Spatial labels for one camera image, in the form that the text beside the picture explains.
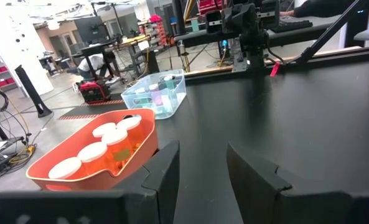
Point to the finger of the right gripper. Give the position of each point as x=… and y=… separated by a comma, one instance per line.
x=269, y=14
x=213, y=22

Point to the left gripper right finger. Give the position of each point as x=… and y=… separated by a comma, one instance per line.
x=252, y=189

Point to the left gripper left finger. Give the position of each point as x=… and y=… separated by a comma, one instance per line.
x=159, y=186

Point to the orange pill bottle white cap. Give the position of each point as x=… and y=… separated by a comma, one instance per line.
x=114, y=137
x=65, y=168
x=92, y=152
x=104, y=129
x=128, y=123

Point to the teal pill bottle white cap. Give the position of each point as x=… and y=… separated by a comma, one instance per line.
x=140, y=96
x=169, y=81

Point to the pink pill bottle white cap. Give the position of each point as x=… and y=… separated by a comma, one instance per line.
x=156, y=95

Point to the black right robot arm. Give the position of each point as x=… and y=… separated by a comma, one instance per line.
x=249, y=53

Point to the orange plastic bin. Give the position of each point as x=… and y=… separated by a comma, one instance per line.
x=78, y=183

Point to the clear plastic bin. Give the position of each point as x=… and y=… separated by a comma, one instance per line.
x=178, y=99

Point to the red storage crate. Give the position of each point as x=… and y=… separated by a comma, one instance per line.
x=210, y=6

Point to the small teal box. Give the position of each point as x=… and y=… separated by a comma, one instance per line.
x=195, y=25

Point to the black keyboard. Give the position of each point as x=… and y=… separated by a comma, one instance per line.
x=291, y=26

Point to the black pole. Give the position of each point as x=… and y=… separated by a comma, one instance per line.
x=178, y=15

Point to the person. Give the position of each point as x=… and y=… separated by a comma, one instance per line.
x=321, y=7
x=91, y=63

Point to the red small-parts rack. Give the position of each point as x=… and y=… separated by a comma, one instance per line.
x=159, y=29

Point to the small red tag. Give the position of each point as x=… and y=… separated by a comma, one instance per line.
x=274, y=70

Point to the black mat striped edge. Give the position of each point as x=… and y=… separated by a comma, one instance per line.
x=91, y=109

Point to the red black portable machine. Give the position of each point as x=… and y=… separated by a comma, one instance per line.
x=94, y=91

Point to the black computer monitor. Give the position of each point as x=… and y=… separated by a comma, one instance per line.
x=91, y=29

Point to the black frame strut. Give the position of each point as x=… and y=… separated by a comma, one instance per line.
x=327, y=31

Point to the black floor stand post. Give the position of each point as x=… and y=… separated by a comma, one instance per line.
x=31, y=90

